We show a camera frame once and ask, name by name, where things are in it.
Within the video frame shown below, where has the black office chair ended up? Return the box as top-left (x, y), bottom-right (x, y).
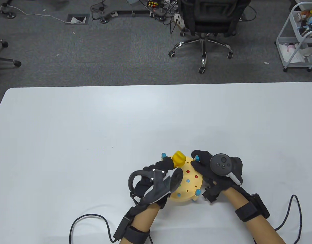
top-left (168, 0), bottom-right (251, 74)

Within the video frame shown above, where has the person's left hand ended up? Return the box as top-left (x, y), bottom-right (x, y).
top-left (132, 156), bottom-right (175, 210)

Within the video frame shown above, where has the white utility cart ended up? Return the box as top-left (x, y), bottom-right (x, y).
top-left (275, 1), bottom-right (312, 73)

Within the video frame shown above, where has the grey floor box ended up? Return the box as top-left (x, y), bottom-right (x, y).
top-left (65, 14), bottom-right (90, 25)

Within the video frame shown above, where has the person's right forearm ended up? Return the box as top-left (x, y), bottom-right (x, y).
top-left (222, 188), bottom-right (286, 244)

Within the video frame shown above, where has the black chair base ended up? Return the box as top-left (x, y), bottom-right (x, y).
top-left (0, 39), bottom-right (22, 68)

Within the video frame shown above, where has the white floor cable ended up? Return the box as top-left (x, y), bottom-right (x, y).
top-left (0, 5), bottom-right (71, 24)

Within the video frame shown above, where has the white crumpled cloth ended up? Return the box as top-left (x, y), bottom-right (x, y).
top-left (283, 43), bottom-right (312, 63)

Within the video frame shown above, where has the black cable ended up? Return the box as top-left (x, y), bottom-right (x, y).
top-left (275, 194), bottom-right (303, 244)
top-left (69, 213), bottom-right (116, 244)

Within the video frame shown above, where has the person's right hand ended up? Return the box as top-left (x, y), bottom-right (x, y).
top-left (190, 150), bottom-right (250, 195)

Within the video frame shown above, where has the black wrist band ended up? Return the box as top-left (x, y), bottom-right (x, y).
top-left (234, 194), bottom-right (271, 223)
top-left (113, 207), bottom-right (150, 244)

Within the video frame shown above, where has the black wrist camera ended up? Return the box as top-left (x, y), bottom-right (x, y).
top-left (202, 185), bottom-right (223, 203)

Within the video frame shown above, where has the colourful toy figure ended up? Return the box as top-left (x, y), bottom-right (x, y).
top-left (296, 9), bottom-right (311, 22)

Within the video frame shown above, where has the yellow round tap bench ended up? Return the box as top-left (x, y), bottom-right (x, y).
top-left (160, 152), bottom-right (203, 203)

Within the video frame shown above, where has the tangle of black cables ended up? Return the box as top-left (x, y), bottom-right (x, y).
top-left (90, 0), bottom-right (183, 35)

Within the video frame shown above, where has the yellow toy hammer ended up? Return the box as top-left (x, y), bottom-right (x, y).
top-left (172, 151), bottom-right (186, 167)

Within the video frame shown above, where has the dark grey handheld controller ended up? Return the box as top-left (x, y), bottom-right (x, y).
top-left (209, 153), bottom-right (243, 185)
top-left (128, 167), bottom-right (184, 204)

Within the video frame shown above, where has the person's left forearm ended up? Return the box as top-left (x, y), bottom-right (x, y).
top-left (119, 203), bottom-right (160, 244)

